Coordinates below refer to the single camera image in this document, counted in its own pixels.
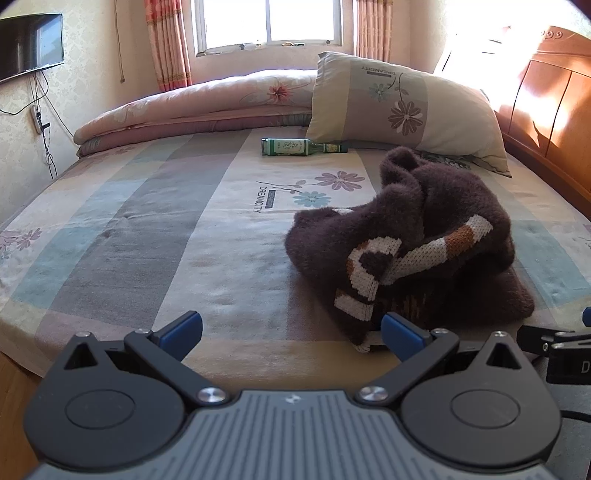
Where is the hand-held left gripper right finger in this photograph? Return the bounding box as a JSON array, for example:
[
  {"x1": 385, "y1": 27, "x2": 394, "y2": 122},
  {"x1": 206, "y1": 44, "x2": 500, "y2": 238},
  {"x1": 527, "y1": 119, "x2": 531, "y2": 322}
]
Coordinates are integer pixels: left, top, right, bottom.
[{"x1": 355, "y1": 312, "x2": 525, "y2": 408}]

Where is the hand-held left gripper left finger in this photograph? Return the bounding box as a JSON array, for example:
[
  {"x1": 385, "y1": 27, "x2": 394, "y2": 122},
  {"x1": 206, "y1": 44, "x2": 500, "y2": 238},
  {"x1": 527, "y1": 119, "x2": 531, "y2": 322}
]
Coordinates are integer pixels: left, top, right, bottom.
[{"x1": 64, "y1": 311, "x2": 230, "y2": 408}]

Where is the brown knit sweater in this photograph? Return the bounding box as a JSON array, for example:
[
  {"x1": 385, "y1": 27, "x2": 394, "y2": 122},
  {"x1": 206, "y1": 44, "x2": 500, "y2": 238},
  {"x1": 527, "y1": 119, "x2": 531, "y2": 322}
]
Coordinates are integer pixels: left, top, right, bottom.
[{"x1": 285, "y1": 146, "x2": 536, "y2": 355}]

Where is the bed with patchwork floral sheet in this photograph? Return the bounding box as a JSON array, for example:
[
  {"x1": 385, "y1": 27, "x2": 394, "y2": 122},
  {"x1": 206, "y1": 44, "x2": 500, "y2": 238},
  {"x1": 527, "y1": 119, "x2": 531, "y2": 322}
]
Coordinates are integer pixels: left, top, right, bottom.
[{"x1": 0, "y1": 134, "x2": 591, "y2": 416}]

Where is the green glass bottle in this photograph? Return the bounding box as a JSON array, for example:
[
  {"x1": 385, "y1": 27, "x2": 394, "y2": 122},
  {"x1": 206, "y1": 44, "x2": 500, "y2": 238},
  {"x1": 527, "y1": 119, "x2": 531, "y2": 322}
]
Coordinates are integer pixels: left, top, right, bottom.
[{"x1": 261, "y1": 137, "x2": 349, "y2": 157}]

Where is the wooden headboard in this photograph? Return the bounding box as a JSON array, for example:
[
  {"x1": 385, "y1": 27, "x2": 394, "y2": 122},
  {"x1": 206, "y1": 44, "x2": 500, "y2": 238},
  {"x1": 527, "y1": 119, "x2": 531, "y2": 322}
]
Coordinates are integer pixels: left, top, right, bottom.
[{"x1": 434, "y1": 25, "x2": 591, "y2": 217}]

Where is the folded pink floral quilt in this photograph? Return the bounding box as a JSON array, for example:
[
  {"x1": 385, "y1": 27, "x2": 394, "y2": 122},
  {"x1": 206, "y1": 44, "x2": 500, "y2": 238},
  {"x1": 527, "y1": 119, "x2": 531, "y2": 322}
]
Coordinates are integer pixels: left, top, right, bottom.
[{"x1": 73, "y1": 69, "x2": 319, "y2": 158}]

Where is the floral patchwork pillow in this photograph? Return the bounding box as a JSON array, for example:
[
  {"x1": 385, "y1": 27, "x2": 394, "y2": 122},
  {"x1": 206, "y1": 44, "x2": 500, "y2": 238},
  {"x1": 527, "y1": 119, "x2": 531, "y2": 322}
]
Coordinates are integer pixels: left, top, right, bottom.
[{"x1": 305, "y1": 51, "x2": 512, "y2": 178}]

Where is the window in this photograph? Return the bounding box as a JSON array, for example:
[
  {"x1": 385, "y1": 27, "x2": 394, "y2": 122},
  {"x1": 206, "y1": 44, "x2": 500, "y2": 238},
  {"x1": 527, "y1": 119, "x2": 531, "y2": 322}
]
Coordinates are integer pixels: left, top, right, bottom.
[{"x1": 191, "y1": 0, "x2": 356, "y2": 57}]

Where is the black cable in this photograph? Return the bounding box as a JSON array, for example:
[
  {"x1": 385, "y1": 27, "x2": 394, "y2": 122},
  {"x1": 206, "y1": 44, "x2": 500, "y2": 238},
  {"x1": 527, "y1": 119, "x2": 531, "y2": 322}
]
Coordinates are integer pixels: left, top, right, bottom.
[{"x1": 0, "y1": 69, "x2": 58, "y2": 181}]

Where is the hanging pull cord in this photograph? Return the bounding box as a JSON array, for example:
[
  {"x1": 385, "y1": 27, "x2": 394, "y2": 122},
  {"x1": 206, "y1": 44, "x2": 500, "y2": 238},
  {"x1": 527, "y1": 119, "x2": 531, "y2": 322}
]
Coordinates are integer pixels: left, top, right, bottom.
[{"x1": 113, "y1": 0, "x2": 126, "y2": 85}]

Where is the wall television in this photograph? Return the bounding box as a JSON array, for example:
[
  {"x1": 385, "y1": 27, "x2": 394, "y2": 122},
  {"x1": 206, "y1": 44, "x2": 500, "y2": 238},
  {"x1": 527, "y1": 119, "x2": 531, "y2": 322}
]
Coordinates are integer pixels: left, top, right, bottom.
[{"x1": 0, "y1": 13, "x2": 64, "y2": 84}]

